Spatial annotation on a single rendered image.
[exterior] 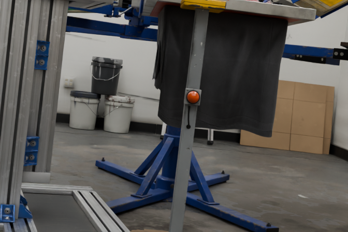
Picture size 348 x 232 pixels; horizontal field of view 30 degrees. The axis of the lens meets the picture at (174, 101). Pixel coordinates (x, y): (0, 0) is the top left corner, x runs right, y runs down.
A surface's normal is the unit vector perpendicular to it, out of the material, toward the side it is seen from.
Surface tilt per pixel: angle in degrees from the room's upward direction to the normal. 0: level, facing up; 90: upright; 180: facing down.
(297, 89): 83
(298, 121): 78
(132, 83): 90
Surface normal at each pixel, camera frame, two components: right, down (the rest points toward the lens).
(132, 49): 0.07, 0.06
